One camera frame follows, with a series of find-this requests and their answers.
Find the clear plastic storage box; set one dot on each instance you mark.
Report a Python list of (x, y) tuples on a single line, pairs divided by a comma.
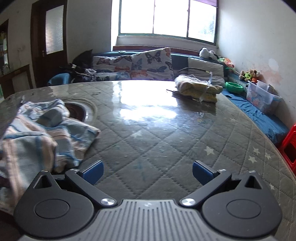
[(259, 98)]

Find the purple roller blind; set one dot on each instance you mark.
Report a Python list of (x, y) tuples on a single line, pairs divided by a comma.
[(211, 2)]

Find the green orange toy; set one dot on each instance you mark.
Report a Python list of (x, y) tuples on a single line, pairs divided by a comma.
[(226, 62)]

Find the round table heater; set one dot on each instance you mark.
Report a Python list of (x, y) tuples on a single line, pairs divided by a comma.
[(78, 111)]

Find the window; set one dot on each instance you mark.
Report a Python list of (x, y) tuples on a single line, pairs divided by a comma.
[(136, 16)]

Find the grey cushion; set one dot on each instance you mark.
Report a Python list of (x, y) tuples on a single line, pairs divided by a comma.
[(198, 64)]

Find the blue striped towel garment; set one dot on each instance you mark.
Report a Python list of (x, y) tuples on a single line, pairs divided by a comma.
[(30, 143)]

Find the dark wooden cabinet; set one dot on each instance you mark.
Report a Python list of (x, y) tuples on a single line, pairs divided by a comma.
[(20, 78)]

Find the green bowl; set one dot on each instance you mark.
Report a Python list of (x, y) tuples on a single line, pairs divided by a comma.
[(233, 87)]

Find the white plush toy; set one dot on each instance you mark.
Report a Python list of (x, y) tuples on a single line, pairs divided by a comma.
[(204, 53)]

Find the dark brown door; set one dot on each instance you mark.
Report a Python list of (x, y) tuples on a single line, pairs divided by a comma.
[(37, 58)]

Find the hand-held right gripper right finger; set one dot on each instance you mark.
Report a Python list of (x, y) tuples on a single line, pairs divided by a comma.
[(202, 172)]

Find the red plastic stool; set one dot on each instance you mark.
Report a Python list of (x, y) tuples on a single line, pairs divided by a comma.
[(290, 139)]

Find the black bag pile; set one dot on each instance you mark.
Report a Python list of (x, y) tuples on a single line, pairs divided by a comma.
[(83, 59)]

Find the blue sofa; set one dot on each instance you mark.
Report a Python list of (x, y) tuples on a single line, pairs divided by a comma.
[(259, 113)]

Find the small plush toys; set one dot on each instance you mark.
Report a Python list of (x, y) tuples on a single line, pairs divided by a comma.
[(251, 75)]

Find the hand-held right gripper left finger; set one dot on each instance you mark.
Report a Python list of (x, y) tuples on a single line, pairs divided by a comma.
[(93, 172)]

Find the bagged yellow folded blanket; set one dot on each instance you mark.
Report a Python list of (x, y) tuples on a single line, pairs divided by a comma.
[(196, 88)]

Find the large butterfly print cushion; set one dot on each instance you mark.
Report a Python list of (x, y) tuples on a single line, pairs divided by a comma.
[(150, 62)]

